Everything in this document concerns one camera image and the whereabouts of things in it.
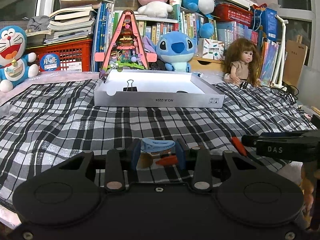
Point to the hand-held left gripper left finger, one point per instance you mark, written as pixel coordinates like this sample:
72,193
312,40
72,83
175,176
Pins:
136,153

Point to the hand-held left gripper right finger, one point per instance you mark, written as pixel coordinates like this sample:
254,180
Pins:
180,153

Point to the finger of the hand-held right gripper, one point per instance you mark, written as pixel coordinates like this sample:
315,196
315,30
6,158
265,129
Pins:
250,139

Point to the light blue plastic clip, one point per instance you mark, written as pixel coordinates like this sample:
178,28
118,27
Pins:
157,146

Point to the white cardboard box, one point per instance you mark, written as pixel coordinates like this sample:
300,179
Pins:
150,100

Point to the black binder clip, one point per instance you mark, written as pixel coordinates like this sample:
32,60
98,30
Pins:
130,88

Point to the person's right hand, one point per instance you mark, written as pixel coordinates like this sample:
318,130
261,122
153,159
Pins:
307,182

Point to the brown wooden ball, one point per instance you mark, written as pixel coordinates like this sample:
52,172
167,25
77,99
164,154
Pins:
145,161

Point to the black white plaid cloth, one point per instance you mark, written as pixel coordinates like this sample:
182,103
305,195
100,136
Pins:
75,117

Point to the brown haired baby doll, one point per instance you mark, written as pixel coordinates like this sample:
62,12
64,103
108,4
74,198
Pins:
241,67

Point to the row of colourful magazines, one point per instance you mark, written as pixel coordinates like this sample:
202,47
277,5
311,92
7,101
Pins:
270,60

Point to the wooden drawer box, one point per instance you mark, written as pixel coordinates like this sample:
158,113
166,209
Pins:
207,65

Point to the white printed small box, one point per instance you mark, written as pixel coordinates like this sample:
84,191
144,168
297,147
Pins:
211,48

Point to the white pipe stand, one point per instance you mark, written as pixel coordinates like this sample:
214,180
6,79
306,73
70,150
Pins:
283,45

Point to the blue alien plush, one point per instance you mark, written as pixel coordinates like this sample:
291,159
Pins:
175,50

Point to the row of pale spine books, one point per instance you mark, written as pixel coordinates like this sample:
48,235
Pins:
232,32

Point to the pink triangular toy dollhouse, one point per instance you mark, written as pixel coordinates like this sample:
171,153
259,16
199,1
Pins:
125,45

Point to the red plastic crate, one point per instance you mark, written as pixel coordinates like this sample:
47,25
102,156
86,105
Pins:
72,55

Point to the blue round plush ball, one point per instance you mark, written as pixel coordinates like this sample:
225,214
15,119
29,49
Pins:
206,30

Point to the blue gift bag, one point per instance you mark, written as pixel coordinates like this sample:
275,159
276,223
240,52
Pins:
266,22

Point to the row of small upright books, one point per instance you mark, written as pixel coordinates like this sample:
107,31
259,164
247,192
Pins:
155,30

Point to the red plastic basket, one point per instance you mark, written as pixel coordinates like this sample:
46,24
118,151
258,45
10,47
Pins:
232,13

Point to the row of tall blue books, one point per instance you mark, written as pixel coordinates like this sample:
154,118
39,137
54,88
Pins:
101,30

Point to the row of thin picture books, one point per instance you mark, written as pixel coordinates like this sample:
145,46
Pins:
190,25

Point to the stack of worn books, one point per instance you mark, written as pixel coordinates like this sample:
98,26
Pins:
70,25

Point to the blue robot cat plush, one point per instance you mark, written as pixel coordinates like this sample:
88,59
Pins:
12,55

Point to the grey crumpled cloth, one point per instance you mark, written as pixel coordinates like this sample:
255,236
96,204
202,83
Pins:
38,23

